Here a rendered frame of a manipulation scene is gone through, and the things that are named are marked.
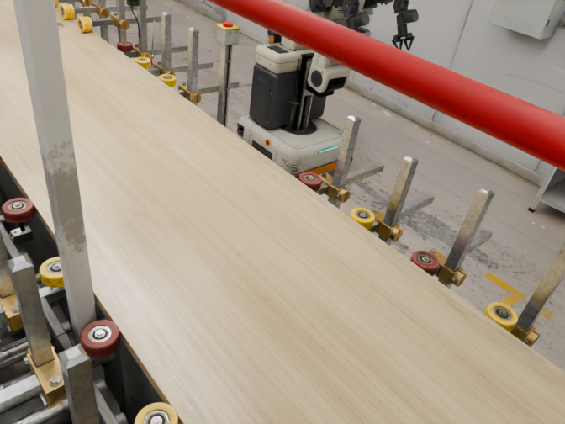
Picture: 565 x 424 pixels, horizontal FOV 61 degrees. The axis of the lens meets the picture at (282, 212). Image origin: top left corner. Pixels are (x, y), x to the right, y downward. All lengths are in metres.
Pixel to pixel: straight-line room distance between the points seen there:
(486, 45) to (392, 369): 3.49
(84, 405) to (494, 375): 0.87
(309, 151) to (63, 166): 2.41
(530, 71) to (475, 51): 0.48
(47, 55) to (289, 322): 0.75
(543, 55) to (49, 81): 3.69
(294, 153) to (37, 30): 2.45
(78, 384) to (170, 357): 0.30
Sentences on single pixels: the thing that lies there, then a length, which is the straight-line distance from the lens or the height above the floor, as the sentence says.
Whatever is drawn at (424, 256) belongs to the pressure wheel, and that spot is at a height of 0.90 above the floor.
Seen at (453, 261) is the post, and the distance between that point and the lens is 1.55.
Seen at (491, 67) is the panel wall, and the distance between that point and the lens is 4.35.
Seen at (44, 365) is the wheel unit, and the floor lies 0.87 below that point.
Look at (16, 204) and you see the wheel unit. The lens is 1.55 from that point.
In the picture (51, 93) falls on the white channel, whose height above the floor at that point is 1.41.
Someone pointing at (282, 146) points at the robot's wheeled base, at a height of 0.27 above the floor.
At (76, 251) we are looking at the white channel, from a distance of 1.12.
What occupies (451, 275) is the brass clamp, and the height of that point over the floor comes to 0.84.
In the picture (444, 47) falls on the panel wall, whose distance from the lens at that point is 4.54.
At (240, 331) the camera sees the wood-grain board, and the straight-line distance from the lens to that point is 1.15.
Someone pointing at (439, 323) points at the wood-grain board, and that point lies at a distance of 1.31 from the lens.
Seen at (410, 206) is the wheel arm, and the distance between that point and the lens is 1.81.
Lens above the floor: 1.78
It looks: 35 degrees down
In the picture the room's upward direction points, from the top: 9 degrees clockwise
